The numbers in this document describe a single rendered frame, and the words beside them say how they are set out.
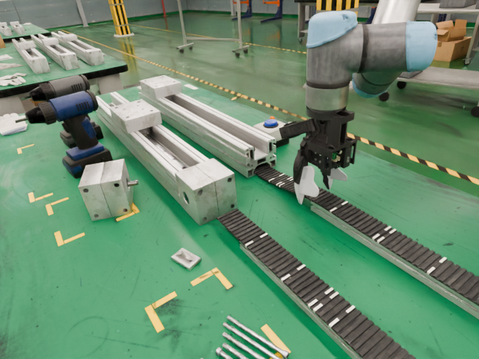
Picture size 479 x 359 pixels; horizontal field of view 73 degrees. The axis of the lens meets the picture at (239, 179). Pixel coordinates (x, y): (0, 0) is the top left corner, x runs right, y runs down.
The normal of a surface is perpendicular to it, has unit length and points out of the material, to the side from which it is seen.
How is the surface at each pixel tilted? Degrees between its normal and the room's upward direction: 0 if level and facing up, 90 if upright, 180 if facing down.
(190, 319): 0
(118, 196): 90
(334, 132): 90
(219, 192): 90
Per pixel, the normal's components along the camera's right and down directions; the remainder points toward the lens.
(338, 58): -0.13, 0.58
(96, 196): 0.23, 0.50
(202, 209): 0.56, 0.41
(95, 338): -0.07, -0.84
